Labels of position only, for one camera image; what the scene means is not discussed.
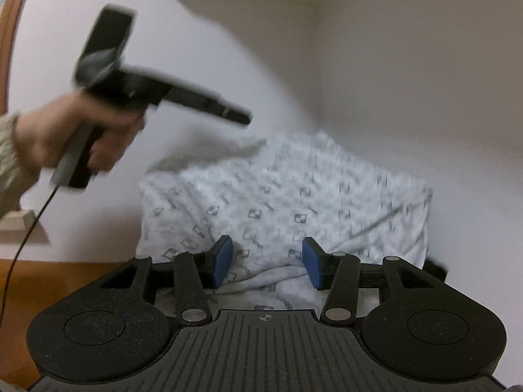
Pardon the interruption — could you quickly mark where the beige window sill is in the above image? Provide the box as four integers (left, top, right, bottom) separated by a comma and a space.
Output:
0, 208, 50, 246

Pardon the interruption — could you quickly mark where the black cable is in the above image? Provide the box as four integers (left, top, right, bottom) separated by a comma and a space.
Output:
0, 184, 60, 327

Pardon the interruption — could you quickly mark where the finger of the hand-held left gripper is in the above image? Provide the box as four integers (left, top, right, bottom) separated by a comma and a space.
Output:
162, 77, 253, 125

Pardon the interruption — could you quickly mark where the white patterned garment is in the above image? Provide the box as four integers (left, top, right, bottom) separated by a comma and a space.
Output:
136, 131, 434, 315

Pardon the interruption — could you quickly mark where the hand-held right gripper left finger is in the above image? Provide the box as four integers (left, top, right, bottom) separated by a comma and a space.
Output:
99, 235, 234, 327

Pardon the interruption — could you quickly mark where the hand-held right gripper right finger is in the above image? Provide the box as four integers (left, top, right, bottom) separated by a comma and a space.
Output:
301, 237, 434, 327

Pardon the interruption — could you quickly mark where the black folded garment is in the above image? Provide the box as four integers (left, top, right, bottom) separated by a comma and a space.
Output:
423, 257, 450, 282

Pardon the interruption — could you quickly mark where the wooden window frame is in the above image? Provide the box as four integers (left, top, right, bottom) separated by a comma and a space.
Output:
0, 0, 39, 116

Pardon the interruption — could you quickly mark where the person's left hand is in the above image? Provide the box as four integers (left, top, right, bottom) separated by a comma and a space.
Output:
12, 90, 147, 174

